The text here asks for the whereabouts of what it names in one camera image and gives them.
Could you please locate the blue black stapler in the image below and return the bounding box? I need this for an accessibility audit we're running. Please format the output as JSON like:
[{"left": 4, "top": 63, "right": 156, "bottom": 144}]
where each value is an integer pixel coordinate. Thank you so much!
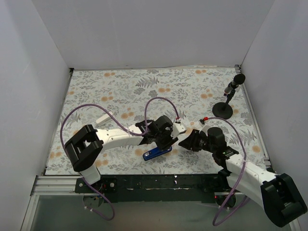
[{"left": 142, "top": 147, "right": 172, "bottom": 161}]

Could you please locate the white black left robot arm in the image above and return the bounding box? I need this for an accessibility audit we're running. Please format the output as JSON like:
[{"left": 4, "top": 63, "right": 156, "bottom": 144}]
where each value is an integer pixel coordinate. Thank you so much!
[{"left": 64, "top": 115, "right": 186, "bottom": 193}]

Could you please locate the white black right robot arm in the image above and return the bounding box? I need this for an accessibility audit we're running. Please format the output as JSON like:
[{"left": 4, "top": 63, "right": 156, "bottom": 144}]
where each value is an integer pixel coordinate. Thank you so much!
[{"left": 179, "top": 127, "right": 308, "bottom": 227}]

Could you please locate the black microphone on stand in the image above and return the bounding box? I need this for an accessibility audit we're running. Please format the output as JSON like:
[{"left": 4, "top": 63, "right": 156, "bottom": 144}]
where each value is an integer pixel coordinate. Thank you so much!
[{"left": 212, "top": 74, "right": 246, "bottom": 119}]

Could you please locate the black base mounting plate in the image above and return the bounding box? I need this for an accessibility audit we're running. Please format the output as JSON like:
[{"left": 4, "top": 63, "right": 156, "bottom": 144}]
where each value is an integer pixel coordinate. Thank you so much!
[{"left": 74, "top": 174, "right": 236, "bottom": 204}]

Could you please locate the white flat stick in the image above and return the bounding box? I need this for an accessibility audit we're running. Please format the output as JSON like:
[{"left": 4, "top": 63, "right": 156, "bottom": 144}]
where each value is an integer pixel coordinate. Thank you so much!
[{"left": 95, "top": 114, "right": 112, "bottom": 126}]

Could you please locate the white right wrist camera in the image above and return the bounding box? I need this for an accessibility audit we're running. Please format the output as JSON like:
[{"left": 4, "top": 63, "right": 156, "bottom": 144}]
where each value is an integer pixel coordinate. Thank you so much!
[{"left": 199, "top": 117, "right": 211, "bottom": 136}]

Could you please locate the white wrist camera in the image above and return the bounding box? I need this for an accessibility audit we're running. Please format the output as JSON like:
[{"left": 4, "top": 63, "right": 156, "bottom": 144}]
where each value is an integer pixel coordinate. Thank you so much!
[
  {"left": 171, "top": 118, "right": 187, "bottom": 138},
  {"left": 199, "top": 117, "right": 211, "bottom": 136}
]

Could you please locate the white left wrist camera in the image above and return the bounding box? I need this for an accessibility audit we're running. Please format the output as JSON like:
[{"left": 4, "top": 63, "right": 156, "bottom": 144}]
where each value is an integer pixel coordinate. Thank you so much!
[{"left": 171, "top": 118, "right": 187, "bottom": 138}]

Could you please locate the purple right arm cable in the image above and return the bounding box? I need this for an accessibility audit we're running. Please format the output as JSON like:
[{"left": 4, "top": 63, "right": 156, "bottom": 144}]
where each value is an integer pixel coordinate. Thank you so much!
[{"left": 201, "top": 116, "right": 251, "bottom": 227}]

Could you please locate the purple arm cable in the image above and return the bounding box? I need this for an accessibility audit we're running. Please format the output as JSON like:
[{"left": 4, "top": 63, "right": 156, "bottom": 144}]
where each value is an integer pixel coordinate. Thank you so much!
[
  {"left": 60, "top": 96, "right": 180, "bottom": 221},
  {"left": 201, "top": 116, "right": 251, "bottom": 227}
]

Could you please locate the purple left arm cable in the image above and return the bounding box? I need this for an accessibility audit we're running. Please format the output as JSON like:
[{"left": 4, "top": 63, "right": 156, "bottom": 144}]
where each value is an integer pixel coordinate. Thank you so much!
[{"left": 60, "top": 96, "right": 180, "bottom": 221}]

